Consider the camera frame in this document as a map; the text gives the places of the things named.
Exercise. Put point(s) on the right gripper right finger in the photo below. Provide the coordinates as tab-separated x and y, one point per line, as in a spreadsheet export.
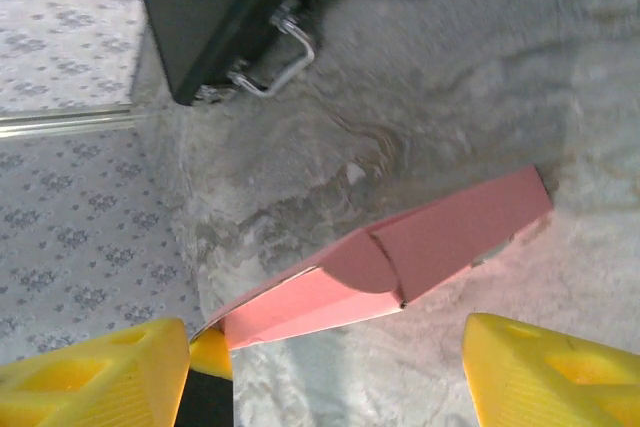
550	377

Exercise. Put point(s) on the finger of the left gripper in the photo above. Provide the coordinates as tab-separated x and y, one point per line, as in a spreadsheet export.
211	372

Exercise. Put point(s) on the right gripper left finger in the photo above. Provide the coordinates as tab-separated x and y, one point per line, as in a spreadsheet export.
100	377

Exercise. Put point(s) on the pink paper box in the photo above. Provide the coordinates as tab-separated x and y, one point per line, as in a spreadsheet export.
425	237

